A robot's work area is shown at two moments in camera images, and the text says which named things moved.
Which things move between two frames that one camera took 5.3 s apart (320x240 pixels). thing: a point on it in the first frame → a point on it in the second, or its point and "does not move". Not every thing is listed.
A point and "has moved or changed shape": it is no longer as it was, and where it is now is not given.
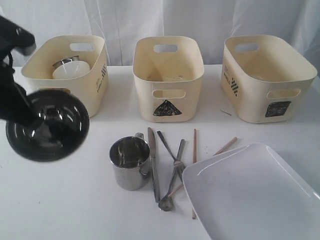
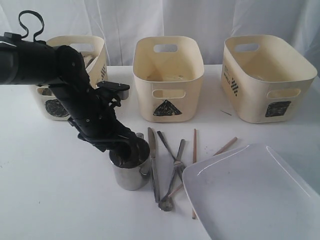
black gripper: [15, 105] → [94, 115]
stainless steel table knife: [152, 151] does not move
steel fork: [179, 166] does not move
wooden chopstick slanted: [233, 140] does not move
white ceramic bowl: [71, 69] has moved or changed shape
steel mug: [130, 157] does not move
